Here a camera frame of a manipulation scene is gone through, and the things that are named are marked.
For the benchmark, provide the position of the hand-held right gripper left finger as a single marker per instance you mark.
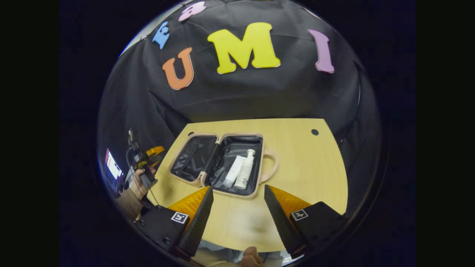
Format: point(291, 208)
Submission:
point(198, 226)

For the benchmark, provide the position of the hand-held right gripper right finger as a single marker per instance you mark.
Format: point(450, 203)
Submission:
point(284, 226)

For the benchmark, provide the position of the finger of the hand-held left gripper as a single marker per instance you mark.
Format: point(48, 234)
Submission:
point(156, 151)

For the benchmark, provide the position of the pink suitcase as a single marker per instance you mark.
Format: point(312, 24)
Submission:
point(193, 159)

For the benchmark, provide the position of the white pump bottle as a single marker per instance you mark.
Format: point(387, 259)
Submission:
point(245, 174)

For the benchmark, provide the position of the lit monitor screen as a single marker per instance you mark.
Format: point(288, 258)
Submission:
point(113, 167)

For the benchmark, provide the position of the person's clothing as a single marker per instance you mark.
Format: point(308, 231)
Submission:
point(222, 256)

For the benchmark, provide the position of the black backdrop cloth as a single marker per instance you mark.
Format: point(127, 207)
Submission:
point(259, 96)

